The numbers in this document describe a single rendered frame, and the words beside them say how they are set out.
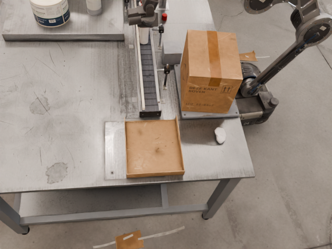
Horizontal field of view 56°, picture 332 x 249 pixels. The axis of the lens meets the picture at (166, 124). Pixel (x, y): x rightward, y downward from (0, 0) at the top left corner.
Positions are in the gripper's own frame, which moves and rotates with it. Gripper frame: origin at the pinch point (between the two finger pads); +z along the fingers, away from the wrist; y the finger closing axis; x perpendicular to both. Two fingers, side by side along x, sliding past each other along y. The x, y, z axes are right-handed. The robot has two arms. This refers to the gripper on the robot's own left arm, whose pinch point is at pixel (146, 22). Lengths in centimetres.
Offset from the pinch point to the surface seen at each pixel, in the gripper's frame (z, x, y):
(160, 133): -16, 55, -3
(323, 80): 112, 35, -176
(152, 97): -7.4, 37.4, -1.0
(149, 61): 8.6, 18.6, -1.9
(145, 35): 11.4, 4.6, -0.2
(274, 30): 156, -18, -148
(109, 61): 15.8, 17.7, 20.2
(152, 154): -23, 63, 1
